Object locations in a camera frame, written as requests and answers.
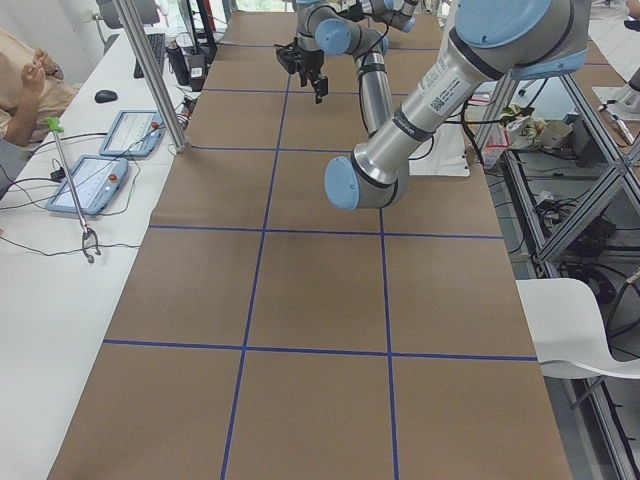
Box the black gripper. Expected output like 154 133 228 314
275 38 329 104

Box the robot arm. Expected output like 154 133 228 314
274 1 417 136
324 0 591 210

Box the black water bottle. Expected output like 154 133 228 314
166 40 190 86

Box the black keyboard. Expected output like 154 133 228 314
132 32 167 80

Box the blue teach pendant far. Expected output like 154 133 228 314
99 110 164 157

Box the blue teach pendant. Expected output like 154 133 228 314
45 155 129 216
99 110 164 157

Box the black computer mouse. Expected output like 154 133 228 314
94 89 118 104

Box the white plastic bag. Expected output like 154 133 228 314
499 104 547 151

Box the blue teach pendant near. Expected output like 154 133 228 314
45 155 129 216

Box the metal grabber tool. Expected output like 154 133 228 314
46 117 101 264

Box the seated person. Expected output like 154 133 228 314
1 30 79 147

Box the white chair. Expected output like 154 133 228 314
516 278 639 409

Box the aluminium frame post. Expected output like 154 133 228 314
113 0 187 153

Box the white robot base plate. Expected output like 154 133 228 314
409 124 470 177

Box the aluminium table frame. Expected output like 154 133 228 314
488 60 639 479

